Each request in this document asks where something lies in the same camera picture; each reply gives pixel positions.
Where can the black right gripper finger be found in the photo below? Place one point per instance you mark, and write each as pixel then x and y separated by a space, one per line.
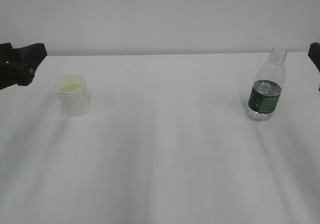
pixel 314 54

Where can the white paper cup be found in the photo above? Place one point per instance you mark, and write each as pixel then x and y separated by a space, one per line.
pixel 71 91

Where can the clear water bottle green label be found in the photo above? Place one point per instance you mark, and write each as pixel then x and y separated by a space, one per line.
pixel 267 87

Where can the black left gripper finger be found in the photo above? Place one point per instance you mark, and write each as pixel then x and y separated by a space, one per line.
pixel 26 61
pixel 6 75

